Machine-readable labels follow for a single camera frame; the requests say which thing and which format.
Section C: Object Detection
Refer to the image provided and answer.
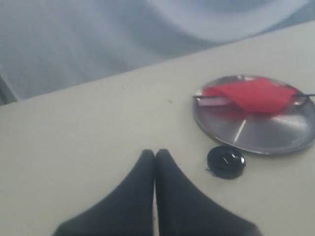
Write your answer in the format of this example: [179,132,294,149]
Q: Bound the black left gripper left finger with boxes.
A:
[54,149,155,236]

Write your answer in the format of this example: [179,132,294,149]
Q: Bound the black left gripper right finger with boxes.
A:
[155,149,259,236]

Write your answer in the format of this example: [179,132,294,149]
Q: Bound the round stainless steel plate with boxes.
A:
[193,75,315,155]

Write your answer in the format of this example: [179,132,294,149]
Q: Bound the white backdrop cloth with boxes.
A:
[0,0,315,104]

